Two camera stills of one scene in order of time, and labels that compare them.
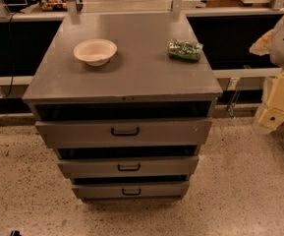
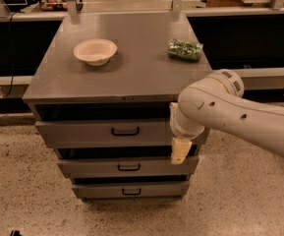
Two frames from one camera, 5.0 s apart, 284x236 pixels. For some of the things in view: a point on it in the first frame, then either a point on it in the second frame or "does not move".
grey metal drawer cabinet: x=125 y=100 does not move
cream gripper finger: x=271 y=118 -> x=180 y=148
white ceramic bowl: x=94 y=52 does not move
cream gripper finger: x=263 y=45 -> x=174 y=106
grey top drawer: x=125 y=133 does not move
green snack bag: x=185 y=50 does not move
